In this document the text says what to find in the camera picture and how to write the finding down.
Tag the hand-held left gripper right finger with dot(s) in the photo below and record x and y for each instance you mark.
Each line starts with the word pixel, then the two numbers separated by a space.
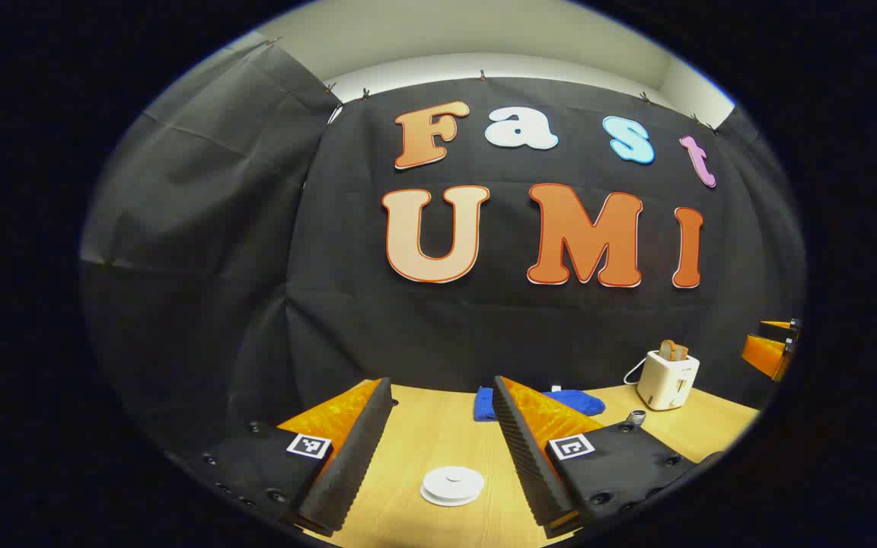
pixel 530 457

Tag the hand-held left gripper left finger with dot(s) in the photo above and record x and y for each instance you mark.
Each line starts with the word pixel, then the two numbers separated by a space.
pixel 355 457

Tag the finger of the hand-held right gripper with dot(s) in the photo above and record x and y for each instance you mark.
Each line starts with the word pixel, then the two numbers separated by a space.
pixel 781 328
pixel 766 354

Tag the white teacup lid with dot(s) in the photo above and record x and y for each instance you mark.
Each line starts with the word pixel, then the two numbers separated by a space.
pixel 451 479

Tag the silver water bottle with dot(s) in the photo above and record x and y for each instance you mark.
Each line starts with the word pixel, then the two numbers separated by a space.
pixel 637 416

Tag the blue towel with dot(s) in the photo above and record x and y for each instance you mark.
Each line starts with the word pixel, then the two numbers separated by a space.
pixel 583 402

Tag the brown toast slice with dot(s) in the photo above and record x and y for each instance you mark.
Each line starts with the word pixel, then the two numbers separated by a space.
pixel 673 351

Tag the white toaster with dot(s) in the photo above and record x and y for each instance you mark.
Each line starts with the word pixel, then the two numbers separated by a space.
pixel 667 384

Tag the black backdrop cloth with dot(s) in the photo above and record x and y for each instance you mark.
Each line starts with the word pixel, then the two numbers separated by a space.
pixel 256 266

